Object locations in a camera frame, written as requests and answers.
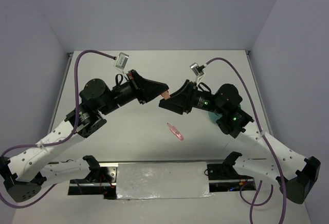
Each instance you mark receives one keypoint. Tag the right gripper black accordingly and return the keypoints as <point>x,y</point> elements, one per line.
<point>182,99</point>

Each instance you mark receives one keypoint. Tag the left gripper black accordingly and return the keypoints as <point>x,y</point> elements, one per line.
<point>150,89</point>

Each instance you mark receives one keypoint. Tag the orange highlighter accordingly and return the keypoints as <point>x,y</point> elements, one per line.
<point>165,95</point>

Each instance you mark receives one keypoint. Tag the pink highlighter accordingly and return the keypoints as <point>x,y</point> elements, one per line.
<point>175,132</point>

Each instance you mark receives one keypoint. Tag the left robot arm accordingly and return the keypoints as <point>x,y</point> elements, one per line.
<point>36,168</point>

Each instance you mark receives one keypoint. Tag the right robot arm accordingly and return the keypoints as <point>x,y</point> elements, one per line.
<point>294,174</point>

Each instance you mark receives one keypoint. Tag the teal round pen holder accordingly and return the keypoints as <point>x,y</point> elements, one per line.
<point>212,117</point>

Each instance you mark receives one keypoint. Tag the silver foil sheet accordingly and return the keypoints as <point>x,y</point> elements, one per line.
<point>162,181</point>

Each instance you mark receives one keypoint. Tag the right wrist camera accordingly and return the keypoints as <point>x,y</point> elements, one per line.
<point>198,70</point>

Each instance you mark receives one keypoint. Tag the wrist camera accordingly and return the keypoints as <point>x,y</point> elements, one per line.
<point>121,61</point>
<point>198,70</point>

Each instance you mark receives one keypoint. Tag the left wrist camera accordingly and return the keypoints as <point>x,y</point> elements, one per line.
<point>121,61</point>

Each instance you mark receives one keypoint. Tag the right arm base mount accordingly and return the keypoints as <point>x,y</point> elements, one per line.
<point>224,181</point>

